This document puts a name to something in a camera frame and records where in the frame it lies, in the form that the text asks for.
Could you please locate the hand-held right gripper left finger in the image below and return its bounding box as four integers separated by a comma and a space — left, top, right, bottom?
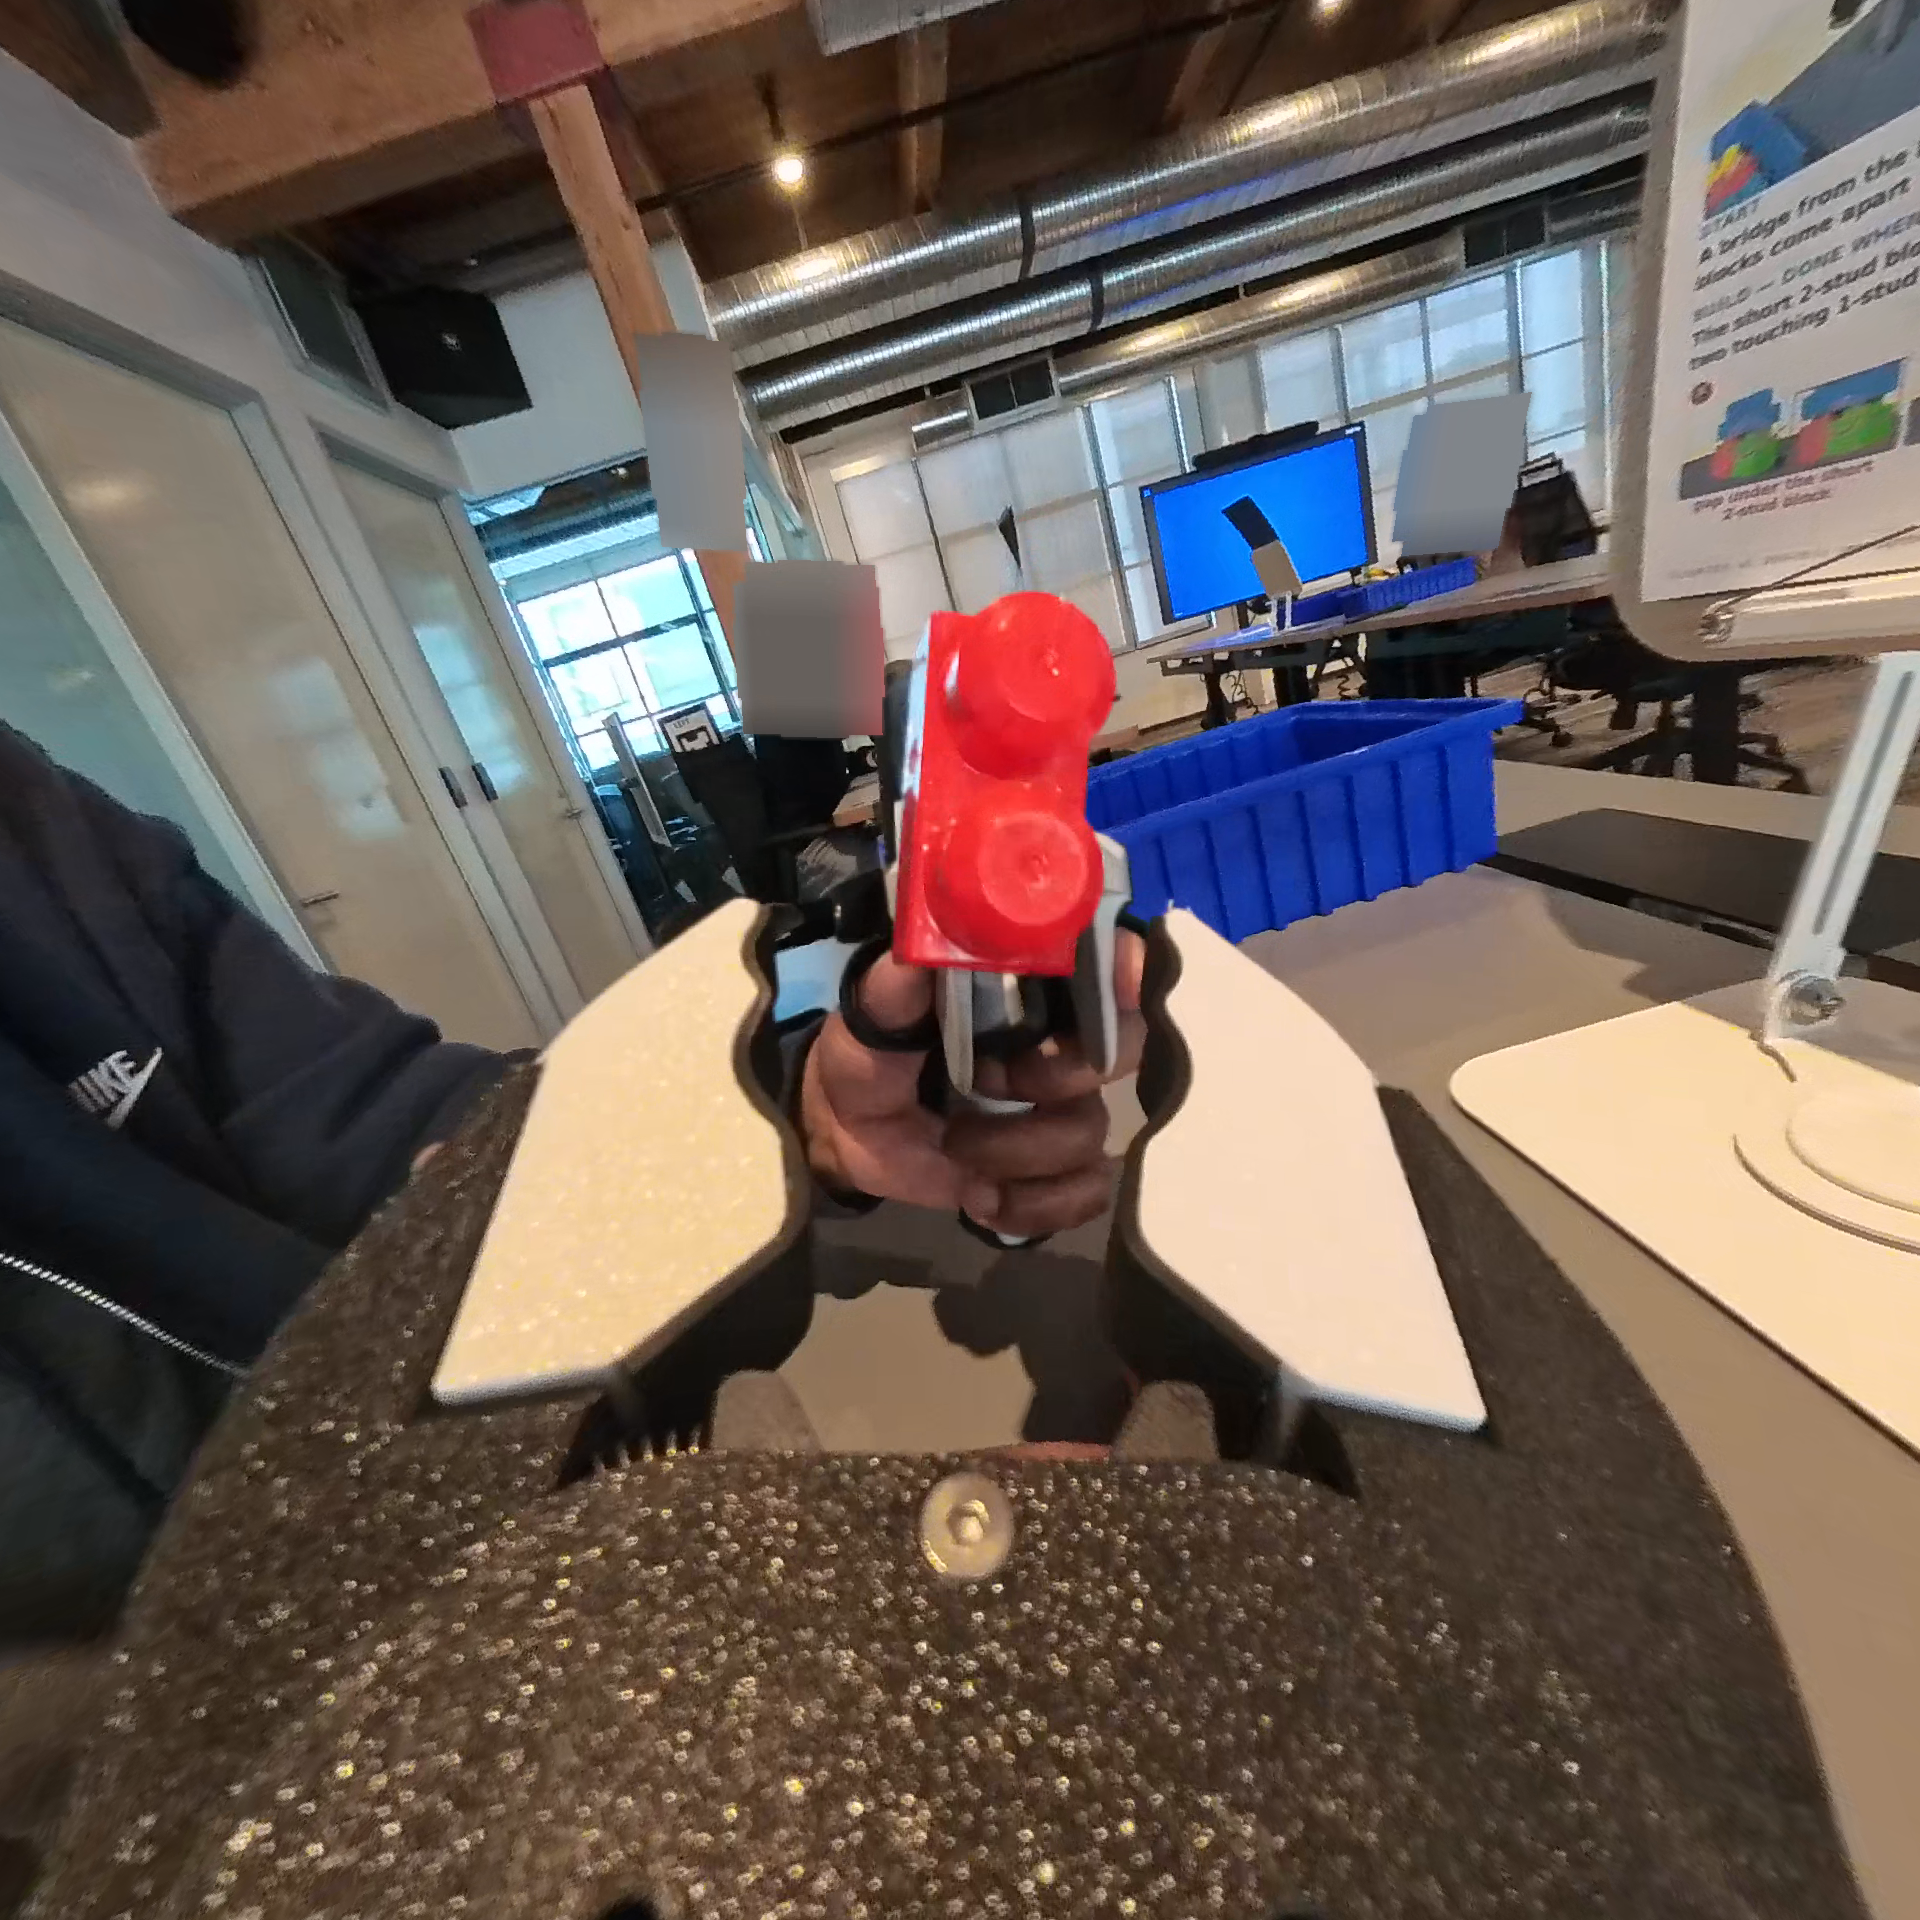
432, 892, 819, 1407

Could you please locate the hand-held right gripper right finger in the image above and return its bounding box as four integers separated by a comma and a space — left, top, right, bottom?
1111, 904, 1489, 1427

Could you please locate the red two-stud building block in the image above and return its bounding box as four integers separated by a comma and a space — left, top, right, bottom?
894, 592, 1121, 981

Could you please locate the person's left hand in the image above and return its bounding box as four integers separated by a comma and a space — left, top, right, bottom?
791, 937, 1152, 1244

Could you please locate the large blue plastic bin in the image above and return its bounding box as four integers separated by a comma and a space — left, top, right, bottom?
1080, 697, 1522, 946

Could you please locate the computer monitor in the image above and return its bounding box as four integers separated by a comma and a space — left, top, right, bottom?
1140, 421, 1379, 628

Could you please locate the small blue plastic bin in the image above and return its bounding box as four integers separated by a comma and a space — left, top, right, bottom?
1288, 552, 1478, 624

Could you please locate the person's dark jacket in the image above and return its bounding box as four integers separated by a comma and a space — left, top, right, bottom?
0, 721, 519, 1652

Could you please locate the white sign stand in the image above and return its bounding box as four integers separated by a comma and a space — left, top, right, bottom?
1446, 592, 1920, 1454

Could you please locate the printed instruction sheet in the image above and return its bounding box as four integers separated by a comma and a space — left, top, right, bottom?
1634, 0, 1920, 605

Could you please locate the wooden post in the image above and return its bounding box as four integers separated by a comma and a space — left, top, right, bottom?
468, 0, 750, 616

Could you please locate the black wall speaker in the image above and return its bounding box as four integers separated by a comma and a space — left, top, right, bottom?
351, 282, 538, 436

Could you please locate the silver ventilation duct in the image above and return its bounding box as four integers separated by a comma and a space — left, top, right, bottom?
708, 14, 1688, 426

